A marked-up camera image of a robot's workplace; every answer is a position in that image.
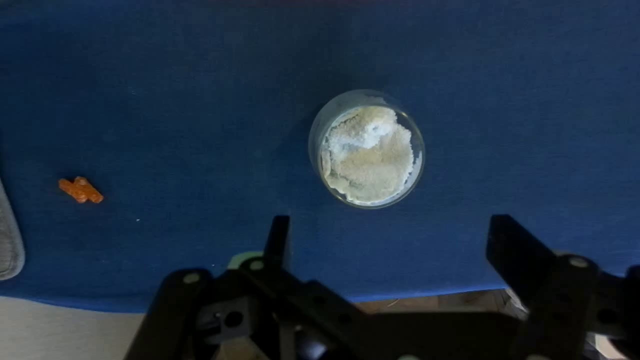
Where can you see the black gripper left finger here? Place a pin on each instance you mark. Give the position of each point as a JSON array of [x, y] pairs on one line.
[[221, 313]]

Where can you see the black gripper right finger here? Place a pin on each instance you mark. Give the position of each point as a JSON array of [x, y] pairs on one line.
[[567, 306]]

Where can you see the white fluffy towel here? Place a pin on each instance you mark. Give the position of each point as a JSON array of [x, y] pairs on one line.
[[371, 156]]

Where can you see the clear glass cup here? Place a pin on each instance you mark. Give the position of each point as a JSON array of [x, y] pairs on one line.
[[318, 127]]

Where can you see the small orange clip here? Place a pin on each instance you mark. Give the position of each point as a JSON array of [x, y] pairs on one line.
[[81, 191]]

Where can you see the blue ironing board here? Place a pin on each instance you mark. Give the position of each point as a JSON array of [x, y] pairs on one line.
[[166, 101]]

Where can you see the white quilted cloth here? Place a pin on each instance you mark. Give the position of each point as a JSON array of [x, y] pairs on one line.
[[8, 241]]

